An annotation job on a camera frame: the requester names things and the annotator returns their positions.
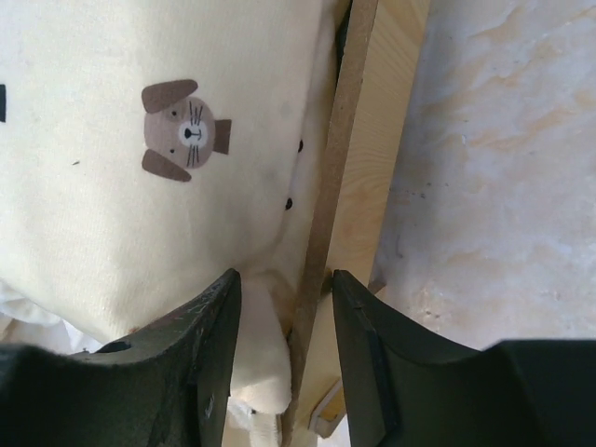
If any cream animal print cushion cover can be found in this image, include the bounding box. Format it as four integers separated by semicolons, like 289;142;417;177
1;1;348;446

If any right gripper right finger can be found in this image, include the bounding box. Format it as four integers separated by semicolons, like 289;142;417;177
332;270;595;446

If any wooden pet bed frame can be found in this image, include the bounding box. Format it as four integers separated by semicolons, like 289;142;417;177
282;1;429;446

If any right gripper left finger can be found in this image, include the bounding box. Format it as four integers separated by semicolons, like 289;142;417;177
1;270;241;447

